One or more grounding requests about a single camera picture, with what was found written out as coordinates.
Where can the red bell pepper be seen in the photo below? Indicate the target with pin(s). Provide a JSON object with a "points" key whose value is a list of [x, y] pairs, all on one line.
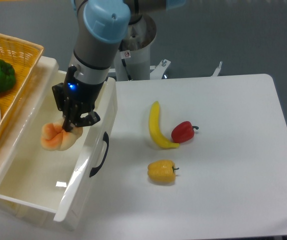
{"points": [[183, 132]]}

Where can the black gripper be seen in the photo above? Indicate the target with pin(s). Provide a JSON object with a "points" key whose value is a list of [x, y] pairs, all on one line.
{"points": [[76, 100]]}

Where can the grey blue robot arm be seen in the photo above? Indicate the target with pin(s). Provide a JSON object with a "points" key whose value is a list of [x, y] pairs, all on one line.
{"points": [[112, 33]]}

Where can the white drawer cabinet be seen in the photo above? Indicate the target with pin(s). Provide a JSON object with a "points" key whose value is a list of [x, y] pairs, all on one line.
{"points": [[44, 76]]}

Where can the black drawer handle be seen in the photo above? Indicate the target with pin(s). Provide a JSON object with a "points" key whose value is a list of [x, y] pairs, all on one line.
{"points": [[102, 156]]}

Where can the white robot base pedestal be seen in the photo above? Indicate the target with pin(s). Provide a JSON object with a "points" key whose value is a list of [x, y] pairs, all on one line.
{"points": [[135, 48]]}

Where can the round orange bread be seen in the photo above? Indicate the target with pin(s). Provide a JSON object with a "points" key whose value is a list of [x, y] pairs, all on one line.
{"points": [[55, 138]]}

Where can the open white drawer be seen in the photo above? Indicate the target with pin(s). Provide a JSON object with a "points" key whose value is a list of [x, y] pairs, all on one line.
{"points": [[41, 183]]}

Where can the yellow woven basket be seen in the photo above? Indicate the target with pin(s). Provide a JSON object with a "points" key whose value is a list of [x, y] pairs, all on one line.
{"points": [[23, 55]]}

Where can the yellow banana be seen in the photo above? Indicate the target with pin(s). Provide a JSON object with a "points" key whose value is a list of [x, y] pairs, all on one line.
{"points": [[154, 129]]}

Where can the white metal base frame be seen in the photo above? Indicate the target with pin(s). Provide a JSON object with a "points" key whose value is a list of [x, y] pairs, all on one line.
{"points": [[158, 68]]}

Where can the yellow bell pepper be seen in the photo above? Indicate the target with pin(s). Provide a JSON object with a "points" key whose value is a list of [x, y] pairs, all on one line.
{"points": [[162, 172]]}

